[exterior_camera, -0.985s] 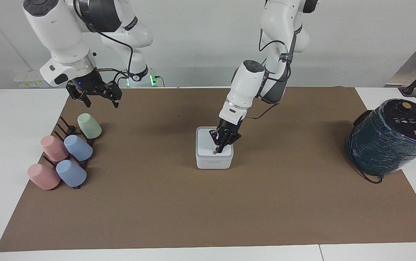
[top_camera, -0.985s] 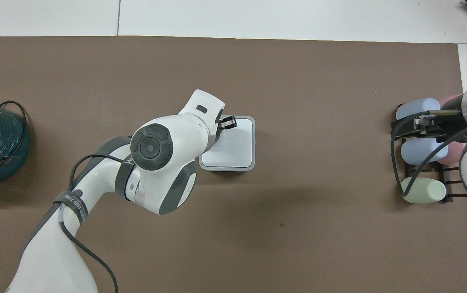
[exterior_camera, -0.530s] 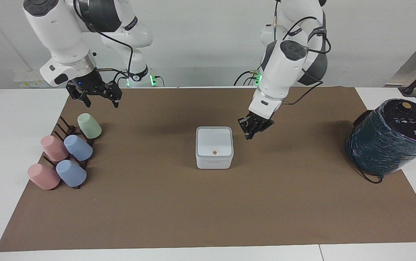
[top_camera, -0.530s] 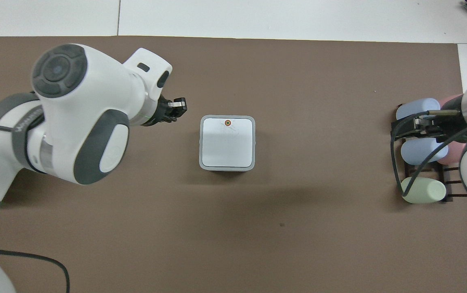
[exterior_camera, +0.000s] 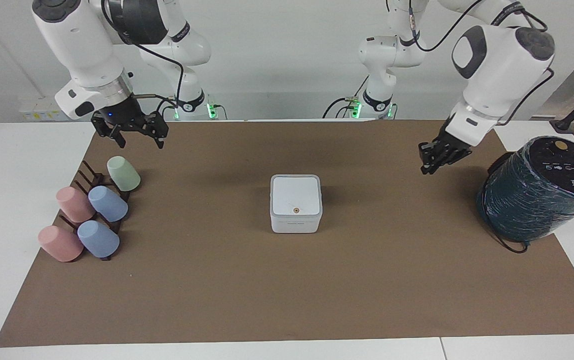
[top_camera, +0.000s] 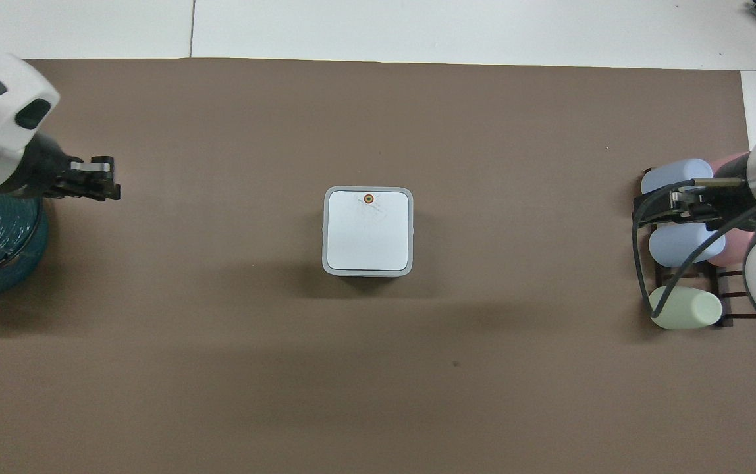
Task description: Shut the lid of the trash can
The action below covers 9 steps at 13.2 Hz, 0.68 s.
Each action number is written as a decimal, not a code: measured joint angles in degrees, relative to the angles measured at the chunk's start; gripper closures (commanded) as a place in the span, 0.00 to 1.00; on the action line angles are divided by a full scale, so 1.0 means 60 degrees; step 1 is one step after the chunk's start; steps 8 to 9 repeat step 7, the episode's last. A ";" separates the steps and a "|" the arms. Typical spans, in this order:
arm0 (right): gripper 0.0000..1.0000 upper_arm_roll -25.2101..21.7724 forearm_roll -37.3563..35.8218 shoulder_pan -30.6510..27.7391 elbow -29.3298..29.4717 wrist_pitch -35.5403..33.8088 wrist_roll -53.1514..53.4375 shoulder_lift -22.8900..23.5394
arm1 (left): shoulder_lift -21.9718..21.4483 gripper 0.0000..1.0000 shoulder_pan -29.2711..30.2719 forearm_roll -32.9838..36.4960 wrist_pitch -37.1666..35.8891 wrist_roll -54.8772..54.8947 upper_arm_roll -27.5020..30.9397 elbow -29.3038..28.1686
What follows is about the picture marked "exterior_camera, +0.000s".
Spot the dark green wrapped cylinder appliance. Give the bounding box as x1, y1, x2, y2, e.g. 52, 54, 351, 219
476, 135, 574, 244

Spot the black cable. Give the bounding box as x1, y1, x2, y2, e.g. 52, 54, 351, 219
496, 67, 556, 127
322, 75, 371, 120
99, 0, 186, 112
481, 200, 531, 254
408, 0, 486, 53

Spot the white power strip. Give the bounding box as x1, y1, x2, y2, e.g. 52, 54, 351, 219
19, 97, 69, 123

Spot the blue cup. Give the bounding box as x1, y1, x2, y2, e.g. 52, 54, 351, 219
77, 220, 120, 259
88, 185, 129, 223

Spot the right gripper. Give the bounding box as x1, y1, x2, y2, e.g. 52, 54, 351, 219
90, 94, 170, 150

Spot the light green cup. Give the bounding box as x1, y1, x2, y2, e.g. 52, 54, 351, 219
106, 155, 142, 192

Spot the dark brown cup rack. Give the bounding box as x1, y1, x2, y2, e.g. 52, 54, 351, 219
58, 160, 132, 262

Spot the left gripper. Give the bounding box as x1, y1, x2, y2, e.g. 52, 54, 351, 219
418, 117, 473, 176

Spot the pink cup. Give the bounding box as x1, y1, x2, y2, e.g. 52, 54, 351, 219
37, 225, 85, 263
56, 186, 96, 224

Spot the white square trash can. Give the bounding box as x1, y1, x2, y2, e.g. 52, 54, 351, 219
269, 174, 324, 234

